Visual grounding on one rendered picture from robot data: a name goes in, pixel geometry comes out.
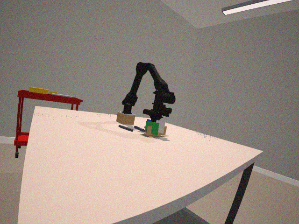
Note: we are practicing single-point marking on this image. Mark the green notched board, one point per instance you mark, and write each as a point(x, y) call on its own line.
point(155, 127)

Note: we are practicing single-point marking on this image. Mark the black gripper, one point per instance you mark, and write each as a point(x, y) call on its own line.
point(153, 113)

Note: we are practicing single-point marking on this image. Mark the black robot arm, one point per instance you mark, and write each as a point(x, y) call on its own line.
point(162, 92)

